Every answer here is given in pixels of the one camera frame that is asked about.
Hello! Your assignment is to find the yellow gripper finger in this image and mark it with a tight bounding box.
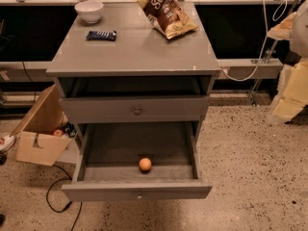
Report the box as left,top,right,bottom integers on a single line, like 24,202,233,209
267,62,308,124
267,12,296,40

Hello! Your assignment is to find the orange fruit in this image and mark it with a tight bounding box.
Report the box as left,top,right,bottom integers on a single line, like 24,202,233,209
139,158,152,172

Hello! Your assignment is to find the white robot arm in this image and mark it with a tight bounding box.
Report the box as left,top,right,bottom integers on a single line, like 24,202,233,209
267,0,308,124

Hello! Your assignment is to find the grey drawer cabinet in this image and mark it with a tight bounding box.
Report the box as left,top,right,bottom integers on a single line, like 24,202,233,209
46,3,218,137

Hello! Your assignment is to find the open grey lower drawer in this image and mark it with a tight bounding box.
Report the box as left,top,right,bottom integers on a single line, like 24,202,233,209
63,122,212,201

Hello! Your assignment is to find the closed grey upper drawer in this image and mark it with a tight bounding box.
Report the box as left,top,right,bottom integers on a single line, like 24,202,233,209
60,96,208,123

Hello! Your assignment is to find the brown chips bag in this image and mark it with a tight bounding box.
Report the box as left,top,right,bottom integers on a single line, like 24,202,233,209
135,0,198,39

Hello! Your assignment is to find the blue snack bar wrapper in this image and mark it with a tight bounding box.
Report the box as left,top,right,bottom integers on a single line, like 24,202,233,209
86,31,116,41

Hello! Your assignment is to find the white bowl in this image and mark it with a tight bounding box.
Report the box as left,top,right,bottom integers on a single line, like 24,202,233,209
74,0,104,24

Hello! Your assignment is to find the red apple in box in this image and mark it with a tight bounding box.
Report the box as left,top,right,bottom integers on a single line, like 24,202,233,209
53,129,64,137

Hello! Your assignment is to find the cardboard box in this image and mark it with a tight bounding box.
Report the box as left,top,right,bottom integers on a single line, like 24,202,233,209
12,85,77,166

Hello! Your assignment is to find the white red shoe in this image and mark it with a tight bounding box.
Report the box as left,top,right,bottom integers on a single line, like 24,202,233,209
0,135,16,153

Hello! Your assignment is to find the white hanging cable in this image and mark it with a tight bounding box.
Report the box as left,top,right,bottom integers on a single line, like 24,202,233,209
220,0,289,83

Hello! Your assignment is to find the black floor cable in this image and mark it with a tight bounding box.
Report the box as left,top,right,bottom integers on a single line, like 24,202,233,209
45,165,83,231

